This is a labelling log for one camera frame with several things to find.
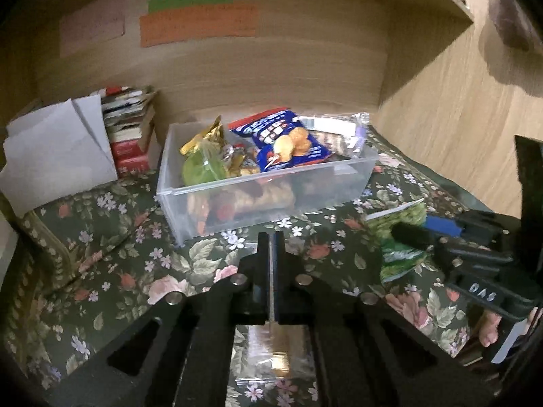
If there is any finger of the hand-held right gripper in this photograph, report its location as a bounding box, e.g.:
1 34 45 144
425 210 522 244
389 224 515 264

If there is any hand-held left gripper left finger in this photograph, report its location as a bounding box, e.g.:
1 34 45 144
46 231 271 407

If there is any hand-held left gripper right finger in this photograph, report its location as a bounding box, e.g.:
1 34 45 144
274 230 495 407

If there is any green white snack packet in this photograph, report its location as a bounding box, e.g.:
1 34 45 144
366 201 431 283

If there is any clear silver snack packet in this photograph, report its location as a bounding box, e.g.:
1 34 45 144
231 322 319 393

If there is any red snack packet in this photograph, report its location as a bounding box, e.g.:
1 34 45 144
204 195 243 232

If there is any clear biscuit packet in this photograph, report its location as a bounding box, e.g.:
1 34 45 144
187 178 298 222

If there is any clear plastic container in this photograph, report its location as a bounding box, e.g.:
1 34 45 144
155 111 379 247

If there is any silver white snack packet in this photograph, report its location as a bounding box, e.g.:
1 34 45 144
299 112 371 160

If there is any blue chips packet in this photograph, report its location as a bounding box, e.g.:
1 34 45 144
228 108 334 174

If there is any gold snack packet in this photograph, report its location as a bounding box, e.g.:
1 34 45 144
179 115 226 158

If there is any person's right hand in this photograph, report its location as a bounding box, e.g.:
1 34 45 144
479 308 502 347

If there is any floral tablecloth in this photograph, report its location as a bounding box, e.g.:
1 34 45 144
0 122 510 407

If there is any stack of books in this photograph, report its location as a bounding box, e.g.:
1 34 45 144
100 85 161 179

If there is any wooden desk hutch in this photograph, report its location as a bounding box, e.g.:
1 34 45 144
0 0 543 221

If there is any pink striped curtain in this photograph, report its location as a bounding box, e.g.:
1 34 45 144
486 0 533 52

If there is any stack of white papers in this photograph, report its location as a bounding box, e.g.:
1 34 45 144
0 95 119 218

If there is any orange sticky note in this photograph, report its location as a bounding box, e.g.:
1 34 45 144
138 3 260 49

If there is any green sticky note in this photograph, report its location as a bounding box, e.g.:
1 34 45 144
147 0 234 13

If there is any pink sticky note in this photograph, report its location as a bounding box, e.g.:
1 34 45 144
59 8 126 57

